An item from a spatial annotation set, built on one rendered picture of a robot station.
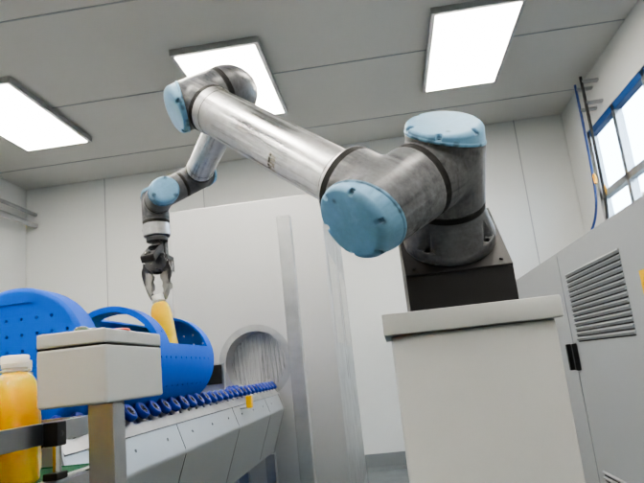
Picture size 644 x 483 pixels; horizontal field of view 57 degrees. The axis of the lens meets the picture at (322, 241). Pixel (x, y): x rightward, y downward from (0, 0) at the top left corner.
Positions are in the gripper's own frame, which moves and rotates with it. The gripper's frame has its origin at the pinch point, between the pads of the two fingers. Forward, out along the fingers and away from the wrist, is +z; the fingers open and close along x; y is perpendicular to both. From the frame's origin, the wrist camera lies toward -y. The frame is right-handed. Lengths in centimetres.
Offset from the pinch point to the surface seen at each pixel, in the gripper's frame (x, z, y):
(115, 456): -31, 40, -101
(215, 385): -1, 30, 54
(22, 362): -18, 25, -103
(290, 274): -34, -13, 67
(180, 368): -13.6, 25.1, -21.9
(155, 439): -12, 42, -39
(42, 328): -6, 17, -77
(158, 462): -13, 47, -41
